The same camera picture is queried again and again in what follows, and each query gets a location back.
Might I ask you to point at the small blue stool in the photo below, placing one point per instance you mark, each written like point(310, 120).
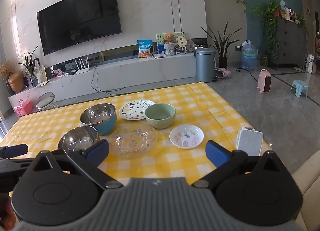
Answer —
point(299, 84)

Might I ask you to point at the clear glass plate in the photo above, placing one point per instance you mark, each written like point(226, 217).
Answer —
point(132, 143)

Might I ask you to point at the dried flower bunch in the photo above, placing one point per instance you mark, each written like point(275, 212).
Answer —
point(5, 68)

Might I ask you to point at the round grey stool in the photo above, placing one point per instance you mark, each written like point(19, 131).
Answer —
point(46, 99)

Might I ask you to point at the brown teddy bear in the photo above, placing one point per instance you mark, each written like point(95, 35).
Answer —
point(169, 38)

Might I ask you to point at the white router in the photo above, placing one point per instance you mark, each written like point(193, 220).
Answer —
point(82, 70)

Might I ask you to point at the pink gift box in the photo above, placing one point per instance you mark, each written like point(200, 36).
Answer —
point(23, 108)

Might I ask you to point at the potted snake plant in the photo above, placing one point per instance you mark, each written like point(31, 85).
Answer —
point(222, 48)

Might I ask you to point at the grey drawer cabinet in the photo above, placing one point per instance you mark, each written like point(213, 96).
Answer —
point(290, 43)

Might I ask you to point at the green picture board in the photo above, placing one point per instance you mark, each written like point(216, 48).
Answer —
point(178, 34)

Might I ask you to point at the round white hand fan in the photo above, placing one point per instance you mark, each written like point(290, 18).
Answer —
point(181, 42)

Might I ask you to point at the green ceramic bowl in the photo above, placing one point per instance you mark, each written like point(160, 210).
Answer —
point(160, 120)

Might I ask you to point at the blue snack bag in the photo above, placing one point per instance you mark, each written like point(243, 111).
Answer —
point(144, 49)

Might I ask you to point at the brown round vase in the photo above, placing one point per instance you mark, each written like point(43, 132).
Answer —
point(16, 83)

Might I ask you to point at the pink space heater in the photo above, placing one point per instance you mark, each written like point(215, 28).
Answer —
point(264, 80)

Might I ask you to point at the blue water jug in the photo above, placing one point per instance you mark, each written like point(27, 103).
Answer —
point(249, 57)

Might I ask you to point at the grey blue trash can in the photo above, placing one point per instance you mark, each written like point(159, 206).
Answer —
point(205, 65)

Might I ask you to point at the pink photo card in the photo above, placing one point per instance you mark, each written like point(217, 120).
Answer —
point(57, 73)

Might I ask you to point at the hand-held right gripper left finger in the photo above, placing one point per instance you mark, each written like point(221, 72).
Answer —
point(97, 149)

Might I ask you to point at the black flat television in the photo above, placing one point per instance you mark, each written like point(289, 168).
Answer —
point(80, 18)

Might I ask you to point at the white grey folding stand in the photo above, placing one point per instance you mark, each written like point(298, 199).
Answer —
point(250, 142)

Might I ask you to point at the white sketch picture frame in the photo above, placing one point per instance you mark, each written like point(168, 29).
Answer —
point(40, 73)

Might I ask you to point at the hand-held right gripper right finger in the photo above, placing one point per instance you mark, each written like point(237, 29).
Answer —
point(216, 152)

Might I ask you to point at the yellow checkered tablecloth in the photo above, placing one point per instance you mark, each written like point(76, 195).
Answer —
point(200, 105)

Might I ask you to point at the white wrapped flower pot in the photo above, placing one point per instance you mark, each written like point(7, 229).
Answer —
point(170, 50)

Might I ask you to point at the trailing green pothos plant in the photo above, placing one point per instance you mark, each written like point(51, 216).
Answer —
point(270, 25)

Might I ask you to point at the small white printed plate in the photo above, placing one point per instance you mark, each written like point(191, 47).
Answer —
point(186, 137)

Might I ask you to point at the round grey disc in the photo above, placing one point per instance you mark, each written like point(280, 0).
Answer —
point(191, 45)

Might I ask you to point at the large white printed plate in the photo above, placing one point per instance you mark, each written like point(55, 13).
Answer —
point(131, 112)

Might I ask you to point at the white paper bag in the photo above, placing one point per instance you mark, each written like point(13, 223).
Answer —
point(310, 63)

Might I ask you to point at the steel bowl blue outside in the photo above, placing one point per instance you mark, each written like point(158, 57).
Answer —
point(105, 123)

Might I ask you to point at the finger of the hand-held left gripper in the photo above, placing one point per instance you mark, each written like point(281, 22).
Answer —
point(16, 150)

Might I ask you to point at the steel bowl orange outside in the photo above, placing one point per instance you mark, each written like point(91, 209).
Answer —
point(75, 140)

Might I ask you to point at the green plant in glass vase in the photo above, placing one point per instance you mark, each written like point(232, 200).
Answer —
point(31, 64)

